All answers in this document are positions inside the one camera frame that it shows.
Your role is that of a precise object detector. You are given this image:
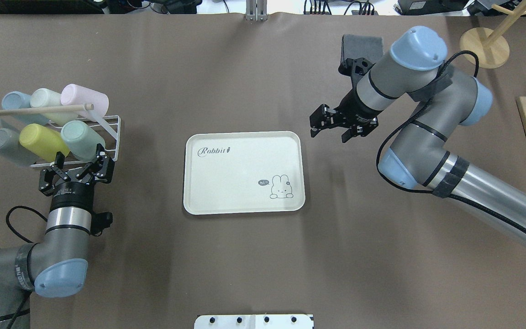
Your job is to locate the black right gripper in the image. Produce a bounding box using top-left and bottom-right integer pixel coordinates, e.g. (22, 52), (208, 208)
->
(309, 90), (379, 143)

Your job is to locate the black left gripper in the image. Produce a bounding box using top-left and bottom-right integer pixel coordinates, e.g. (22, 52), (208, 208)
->
(38, 144), (115, 211)

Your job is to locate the green cup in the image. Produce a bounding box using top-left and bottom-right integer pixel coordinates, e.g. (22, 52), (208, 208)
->
(61, 120), (105, 162)

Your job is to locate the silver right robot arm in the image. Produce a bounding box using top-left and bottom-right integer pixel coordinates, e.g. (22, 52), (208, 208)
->
(309, 26), (526, 246)

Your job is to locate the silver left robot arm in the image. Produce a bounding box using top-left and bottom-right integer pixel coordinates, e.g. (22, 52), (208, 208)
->
(0, 144), (115, 329)

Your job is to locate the yellow cup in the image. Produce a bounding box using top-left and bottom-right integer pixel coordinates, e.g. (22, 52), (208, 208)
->
(19, 123), (70, 162)

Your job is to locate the grey cup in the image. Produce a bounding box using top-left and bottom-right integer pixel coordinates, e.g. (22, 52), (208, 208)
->
(0, 128), (39, 167)

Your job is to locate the pink cup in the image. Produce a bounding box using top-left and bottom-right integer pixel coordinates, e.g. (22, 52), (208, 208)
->
(60, 84), (109, 117)

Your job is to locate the cream white cup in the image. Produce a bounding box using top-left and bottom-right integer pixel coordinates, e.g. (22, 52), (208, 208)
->
(31, 88), (79, 126)

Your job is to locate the light blue cup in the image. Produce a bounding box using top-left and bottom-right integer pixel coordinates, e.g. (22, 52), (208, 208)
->
(1, 91), (49, 126)

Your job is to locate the cream rabbit tray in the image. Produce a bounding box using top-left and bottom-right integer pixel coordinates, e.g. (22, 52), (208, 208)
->
(183, 131), (305, 215)

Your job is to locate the grey folded cloth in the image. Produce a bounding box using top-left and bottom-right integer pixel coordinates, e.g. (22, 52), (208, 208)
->
(341, 34), (384, 65)

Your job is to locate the wooden mug tree stand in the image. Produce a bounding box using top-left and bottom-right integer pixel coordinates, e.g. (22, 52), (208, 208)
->
(459, 0), (526, 69)

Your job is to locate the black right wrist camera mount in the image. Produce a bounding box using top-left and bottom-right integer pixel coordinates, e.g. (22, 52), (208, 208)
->
(338, 58), (374, 88)

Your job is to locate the white wire cup rack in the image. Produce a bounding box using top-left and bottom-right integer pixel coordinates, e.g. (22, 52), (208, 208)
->
(0, 114), (121, 169)

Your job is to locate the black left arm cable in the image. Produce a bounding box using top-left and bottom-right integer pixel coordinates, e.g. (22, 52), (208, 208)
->
(6, 206), (49, 244)

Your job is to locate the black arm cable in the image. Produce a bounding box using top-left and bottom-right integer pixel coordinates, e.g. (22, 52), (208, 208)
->
(375, 50), (526, 247)
(6, 206), (49, 244)

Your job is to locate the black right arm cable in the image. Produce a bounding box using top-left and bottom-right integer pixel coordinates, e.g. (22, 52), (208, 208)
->
(375, 50), (526, 247)

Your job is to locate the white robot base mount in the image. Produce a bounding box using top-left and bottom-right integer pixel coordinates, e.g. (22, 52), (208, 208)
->
(194, 313), (315, 329)

